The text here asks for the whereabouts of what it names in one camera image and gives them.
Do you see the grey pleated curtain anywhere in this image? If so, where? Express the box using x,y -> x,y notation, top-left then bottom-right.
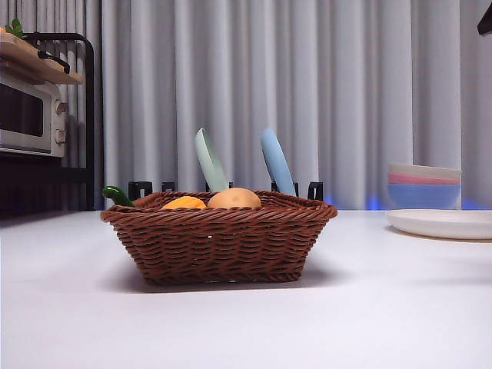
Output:
0,0 -> 492,211

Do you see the wooden board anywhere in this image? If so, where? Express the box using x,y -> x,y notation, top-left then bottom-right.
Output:
0,30 -> 85,86

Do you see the green leafy plant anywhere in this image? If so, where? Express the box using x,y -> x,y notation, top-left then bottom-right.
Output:
3,17 -> 26,40

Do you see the white bowl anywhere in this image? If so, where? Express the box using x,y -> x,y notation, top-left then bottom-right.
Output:
387,162 -> 463,180

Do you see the brown wicker basket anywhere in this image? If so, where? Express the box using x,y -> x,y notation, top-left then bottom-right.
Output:
100,189 -> 338,285

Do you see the black dish rack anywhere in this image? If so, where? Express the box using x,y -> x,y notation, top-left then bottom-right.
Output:
128,180 -> 324,203

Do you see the orange corn cob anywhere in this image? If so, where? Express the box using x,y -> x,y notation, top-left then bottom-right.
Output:
160,195 -> 208,211

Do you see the green cucumber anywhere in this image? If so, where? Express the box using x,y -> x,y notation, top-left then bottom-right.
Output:
101,185 -> 136,209

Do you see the light blue plate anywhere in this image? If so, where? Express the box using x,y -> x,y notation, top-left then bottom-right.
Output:
260,126 -> 298,198

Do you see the black metal shelf frame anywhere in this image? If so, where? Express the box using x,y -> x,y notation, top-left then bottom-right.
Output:
0,32 -> 96,221

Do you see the pale green plate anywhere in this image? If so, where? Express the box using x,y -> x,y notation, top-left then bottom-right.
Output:
194,127 -> 230,193

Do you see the white flat plate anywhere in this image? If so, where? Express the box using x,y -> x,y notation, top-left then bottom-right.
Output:
386,208 -> 492,241

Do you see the pink bowl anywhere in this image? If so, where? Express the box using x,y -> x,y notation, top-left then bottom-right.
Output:
387,171 -> 462,186

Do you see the silver toaster oven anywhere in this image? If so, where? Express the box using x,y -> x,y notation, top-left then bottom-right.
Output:
0,71 -> 67,159

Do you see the black curved handle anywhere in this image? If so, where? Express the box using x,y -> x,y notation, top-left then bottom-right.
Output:
36,48 -> 71,75

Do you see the tan potato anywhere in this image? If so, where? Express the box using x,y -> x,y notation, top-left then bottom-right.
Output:
206,187 -> 263,211

